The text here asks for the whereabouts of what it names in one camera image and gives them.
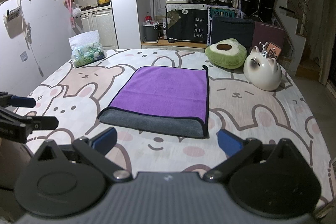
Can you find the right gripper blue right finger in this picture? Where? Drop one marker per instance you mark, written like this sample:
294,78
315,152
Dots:
241,153

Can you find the poison sign board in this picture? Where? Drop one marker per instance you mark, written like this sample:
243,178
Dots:
222,11

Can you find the cartoon bear tablecloth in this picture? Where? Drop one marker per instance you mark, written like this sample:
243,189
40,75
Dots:
76,96

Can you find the maroon chair back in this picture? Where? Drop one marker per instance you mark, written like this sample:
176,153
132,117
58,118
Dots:
268,33

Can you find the floral tissue pack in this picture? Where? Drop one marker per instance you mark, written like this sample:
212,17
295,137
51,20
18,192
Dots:
86,48

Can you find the white ceramic cat figure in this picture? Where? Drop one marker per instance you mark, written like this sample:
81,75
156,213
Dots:
264,73

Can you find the black have a nice day cloth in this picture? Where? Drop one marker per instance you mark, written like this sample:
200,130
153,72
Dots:
187,25

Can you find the purple and grey towel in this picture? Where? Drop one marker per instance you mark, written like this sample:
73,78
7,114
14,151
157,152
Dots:
164,100

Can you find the wooden low cabinet with drawers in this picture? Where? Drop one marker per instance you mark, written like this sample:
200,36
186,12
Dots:
176,46

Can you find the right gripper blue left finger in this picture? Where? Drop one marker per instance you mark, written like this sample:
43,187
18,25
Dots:
93,151

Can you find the white kitchen cabinet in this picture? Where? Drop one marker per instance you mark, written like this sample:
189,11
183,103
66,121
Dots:
100,19

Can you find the grey trash bin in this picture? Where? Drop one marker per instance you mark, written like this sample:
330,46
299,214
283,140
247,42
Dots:
152,31

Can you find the green avocado plush pillow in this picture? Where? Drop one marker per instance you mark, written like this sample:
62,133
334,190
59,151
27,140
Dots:
227,54

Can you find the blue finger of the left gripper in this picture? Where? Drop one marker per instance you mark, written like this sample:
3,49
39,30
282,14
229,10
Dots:
7,100
38,122

